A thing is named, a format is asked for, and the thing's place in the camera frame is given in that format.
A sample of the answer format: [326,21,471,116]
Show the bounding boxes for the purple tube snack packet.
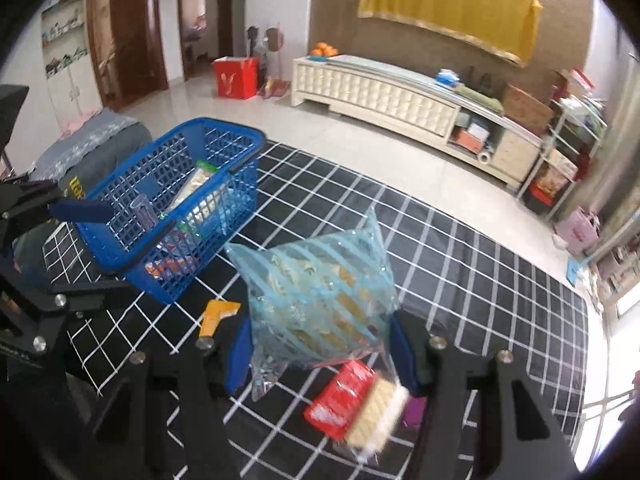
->
[130,194,159,229]

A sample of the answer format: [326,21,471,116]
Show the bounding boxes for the white shelf rack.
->
[517,69,609,222]

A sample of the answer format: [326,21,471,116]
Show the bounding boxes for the small red snack packet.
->
[303,359,377,444]

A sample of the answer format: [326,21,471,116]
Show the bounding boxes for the large red snack packet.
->
[144,254,197,282]

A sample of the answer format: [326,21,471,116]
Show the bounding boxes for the orange snack packet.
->
[199,299,241,339]

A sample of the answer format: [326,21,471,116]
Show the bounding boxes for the blue plastic basket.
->
[60,117,268,306]

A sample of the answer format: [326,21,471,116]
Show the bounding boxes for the bedroom door frame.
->
[177,0,234,82]

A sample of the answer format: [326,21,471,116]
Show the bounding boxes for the snack packets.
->
[164,160,229,222]

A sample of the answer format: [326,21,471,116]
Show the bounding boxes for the red gift bag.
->
[212,56,261,100]

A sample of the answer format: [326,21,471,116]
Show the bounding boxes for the black grid tablecloth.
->
[15,139,592,480]

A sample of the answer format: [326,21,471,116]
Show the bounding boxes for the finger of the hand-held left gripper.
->
[0,260,134,328]
[0,180,115,247]

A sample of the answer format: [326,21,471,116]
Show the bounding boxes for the white shoe shelf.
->
[39,0,89,82]

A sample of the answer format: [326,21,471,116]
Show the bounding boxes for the pink bag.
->
[554,205,601,257]

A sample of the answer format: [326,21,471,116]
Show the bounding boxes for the green folded cloth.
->
[452,83,504,114]

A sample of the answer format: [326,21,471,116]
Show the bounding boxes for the standing air conditioner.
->
[582,55,640,233]

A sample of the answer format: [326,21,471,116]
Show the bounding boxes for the cream biscuit pack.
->
[346,379,412,454]

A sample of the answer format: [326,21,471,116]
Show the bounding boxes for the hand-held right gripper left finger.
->
[90,316,254,480]

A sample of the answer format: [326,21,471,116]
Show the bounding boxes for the brown cardboard box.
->
[499,83,555,134]

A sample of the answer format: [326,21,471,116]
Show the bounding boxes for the cream tv cabinet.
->
[291,53,546,193]

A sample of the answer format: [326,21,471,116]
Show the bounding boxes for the dark wooden door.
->
[84,0,169,112]

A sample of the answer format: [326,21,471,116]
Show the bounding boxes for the pink cloth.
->
[59,109,99,142]

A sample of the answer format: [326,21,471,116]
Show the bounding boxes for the broom and dustpan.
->
[246,22,289,99]

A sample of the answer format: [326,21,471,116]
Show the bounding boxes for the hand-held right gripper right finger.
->
[389,310,583,480]

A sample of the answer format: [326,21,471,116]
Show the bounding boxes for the orange box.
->
[459,129,489,154]

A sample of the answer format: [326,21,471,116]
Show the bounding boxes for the blue striped clear snack bag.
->
[224,206,402,402]

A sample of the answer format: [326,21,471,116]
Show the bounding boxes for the purple flat snack packet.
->
[402,396,427,431]

